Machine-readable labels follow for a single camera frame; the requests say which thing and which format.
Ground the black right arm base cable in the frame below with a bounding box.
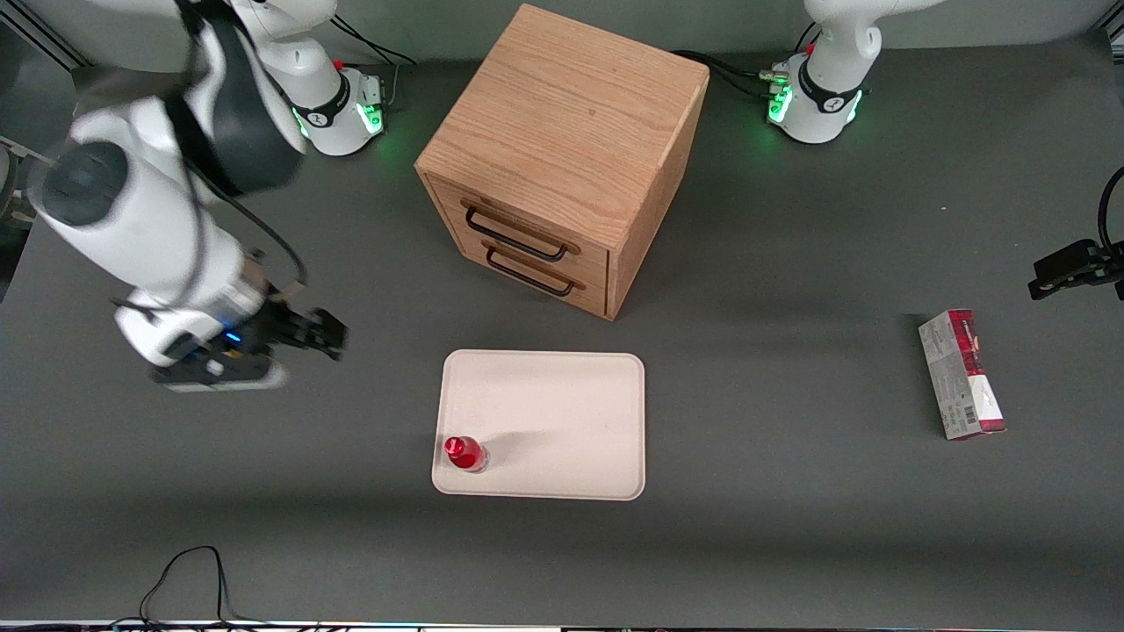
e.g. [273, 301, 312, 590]
[332, 7, 419, 108]

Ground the oak wooden drawer cabinet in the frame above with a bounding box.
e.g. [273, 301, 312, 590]
[414, 3, 710, 322]

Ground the red coke bottle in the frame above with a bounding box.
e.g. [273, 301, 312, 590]
[443, 434, 490, 476]

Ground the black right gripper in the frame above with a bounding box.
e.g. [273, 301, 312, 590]
[207, 298, 349, 366]

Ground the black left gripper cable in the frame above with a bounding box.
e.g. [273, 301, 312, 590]
[1097, 165, 1124, 257]

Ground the cream plastic tray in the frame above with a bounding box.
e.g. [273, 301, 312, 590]
[431, 349, 647, 502]

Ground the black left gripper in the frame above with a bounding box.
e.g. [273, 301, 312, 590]
[1028, 239, 1124, 302]

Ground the black metal drawer handle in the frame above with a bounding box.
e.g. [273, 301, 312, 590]
[485, 247, 577, 298]
[464, 205, 571, 263]

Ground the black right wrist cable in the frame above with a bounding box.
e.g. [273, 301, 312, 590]
[186, 158, 310, 294]

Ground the black left arm base cable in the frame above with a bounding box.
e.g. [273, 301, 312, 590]
[671, 21, 822, 100]

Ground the black arm base cable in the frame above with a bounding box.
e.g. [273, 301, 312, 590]
[671, 21, 822, 100]
[332, 7, 419, 108]

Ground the red and grey carton box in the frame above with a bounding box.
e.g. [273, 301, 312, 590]
[918, 308, 1007, 442]

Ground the wooden drawer front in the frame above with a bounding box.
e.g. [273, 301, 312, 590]
[451, 235, 610, 319]
[429, 174, 612, 275]

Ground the black looped cable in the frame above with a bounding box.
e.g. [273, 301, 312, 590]
[139, 545, 264, 628]

